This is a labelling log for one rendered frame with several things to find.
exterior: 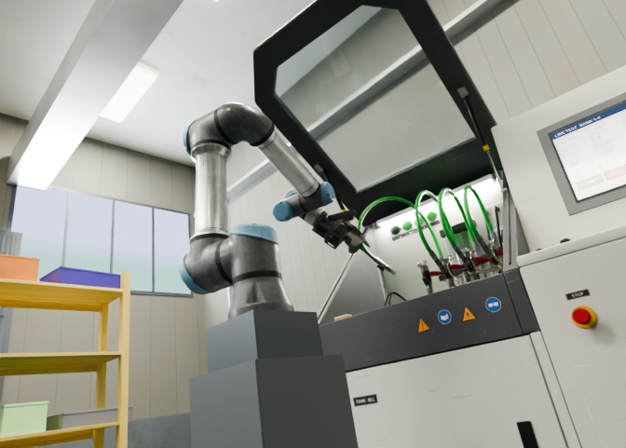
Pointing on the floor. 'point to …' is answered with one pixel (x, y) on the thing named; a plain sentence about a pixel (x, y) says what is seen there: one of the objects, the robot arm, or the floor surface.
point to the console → (573, 269)
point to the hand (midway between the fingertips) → (367, 245)
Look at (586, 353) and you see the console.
